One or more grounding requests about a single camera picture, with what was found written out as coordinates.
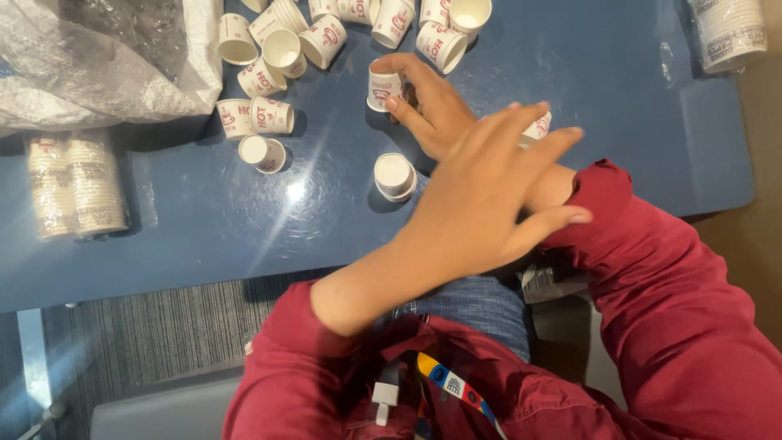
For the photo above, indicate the clear bubble wrap bag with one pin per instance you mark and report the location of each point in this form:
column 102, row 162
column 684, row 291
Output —
column 91, row 61

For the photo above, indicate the metal table leg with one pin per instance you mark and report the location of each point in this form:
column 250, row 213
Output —
column 33, row 360

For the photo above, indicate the plastic-wrapped cup stack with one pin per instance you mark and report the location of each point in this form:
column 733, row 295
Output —
column 50, row 189
column 730, row 33
column 96, row 183

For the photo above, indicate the blue jeans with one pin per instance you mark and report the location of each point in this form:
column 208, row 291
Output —
column 482, row 305

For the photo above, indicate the person's right hand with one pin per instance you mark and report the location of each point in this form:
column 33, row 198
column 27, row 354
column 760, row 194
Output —
column 443, row 116

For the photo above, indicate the heap of loose printed cups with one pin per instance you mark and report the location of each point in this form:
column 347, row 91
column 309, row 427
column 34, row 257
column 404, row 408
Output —
column 275, row 52

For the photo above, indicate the striped plastic wrapper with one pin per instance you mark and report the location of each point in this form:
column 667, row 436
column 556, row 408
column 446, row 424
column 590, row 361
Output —
column 547, row 282

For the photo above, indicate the person's left hand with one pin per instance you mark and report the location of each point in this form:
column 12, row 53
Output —
column 476, row 195

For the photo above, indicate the white paper cup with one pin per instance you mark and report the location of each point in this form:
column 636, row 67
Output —
column 537, row 129
column 383, row 90
column 394, row 176

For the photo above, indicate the red long-sleeved shirt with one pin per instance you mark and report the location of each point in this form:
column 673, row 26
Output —
column 660, row 318

